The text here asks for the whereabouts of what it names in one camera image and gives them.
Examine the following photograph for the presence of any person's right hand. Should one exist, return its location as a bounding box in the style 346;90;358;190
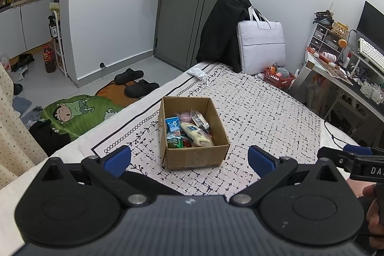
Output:
362;184;384;232

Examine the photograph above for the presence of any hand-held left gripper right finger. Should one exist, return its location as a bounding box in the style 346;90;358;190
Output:
230;146;345;206

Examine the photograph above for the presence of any black cable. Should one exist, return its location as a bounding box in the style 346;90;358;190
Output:
323;120;361;149

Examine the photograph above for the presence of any dark cookie packet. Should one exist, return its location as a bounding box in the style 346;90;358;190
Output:
191;110;210;132

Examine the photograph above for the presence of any brown cardboard box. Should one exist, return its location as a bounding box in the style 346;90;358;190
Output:
158;96;231;171

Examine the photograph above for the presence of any pale yellow bread packet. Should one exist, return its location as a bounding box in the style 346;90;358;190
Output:
179;122;213;148

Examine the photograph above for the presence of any red label bottle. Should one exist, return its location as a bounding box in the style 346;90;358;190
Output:
42;45;58;74

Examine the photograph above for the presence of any blue grey rug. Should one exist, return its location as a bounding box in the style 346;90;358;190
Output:
13;96;43;128

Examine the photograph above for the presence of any white laptop bag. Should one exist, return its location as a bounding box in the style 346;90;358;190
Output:
236;6;287;76

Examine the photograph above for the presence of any white keyboard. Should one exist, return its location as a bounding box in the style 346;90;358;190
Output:
358;37;384;74

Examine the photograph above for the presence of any white metal rack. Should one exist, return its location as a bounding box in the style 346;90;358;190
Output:
48;8;68;78

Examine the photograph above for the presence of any white face mask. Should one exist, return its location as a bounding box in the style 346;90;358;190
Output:
186;67;215;87

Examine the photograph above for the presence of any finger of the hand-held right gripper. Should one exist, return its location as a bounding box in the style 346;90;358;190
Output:
343;144;384;156
317;146;358;170

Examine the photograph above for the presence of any grey desktop drawer organizer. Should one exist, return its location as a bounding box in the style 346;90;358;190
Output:
309;23;343;62

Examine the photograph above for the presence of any blue snack packet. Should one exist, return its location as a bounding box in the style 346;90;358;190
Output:
165;117;181;133

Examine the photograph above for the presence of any grey door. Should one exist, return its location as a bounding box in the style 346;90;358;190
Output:
153;0;251;72

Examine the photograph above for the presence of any white desk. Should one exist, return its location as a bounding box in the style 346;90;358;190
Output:
295;49;384;125

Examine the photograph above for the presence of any pair of black shoes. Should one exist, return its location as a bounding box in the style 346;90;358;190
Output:
11;53;36;72

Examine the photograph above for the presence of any beige dotted cloth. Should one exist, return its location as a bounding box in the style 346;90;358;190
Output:
0;63;49;188

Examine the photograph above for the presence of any red plastic basket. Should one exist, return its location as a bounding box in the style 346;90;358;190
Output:
264;63;296;91

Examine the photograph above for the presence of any black and white printed blanket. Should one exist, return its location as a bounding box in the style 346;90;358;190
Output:
91;62;326;196

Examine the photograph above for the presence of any dark cloth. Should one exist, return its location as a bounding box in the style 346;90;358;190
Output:
28;119;73;158

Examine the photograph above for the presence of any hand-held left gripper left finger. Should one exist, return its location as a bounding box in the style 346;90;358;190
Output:
37;146;150;207

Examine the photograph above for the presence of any green candy packet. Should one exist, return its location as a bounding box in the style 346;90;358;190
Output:
167;137;184;149

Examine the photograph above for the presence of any white kitchen cabinet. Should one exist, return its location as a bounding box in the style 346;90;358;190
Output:
0;0;61;59

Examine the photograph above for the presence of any black coat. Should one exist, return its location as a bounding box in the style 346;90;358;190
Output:
196;0;253;73

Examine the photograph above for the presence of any black computer monitor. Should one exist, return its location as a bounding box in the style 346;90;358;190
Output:
356;0;384;48

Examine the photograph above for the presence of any small wicker basket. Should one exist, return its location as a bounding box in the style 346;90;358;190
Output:
331;22;349;36

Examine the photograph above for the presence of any orange floor mat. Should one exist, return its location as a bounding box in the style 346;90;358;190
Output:
95;80;142;108

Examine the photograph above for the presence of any black spray bottle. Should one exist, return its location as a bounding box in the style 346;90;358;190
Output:
47;16;60;40

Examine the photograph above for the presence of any green cartoon floor mat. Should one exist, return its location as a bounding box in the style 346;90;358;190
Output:
40;95;124;142

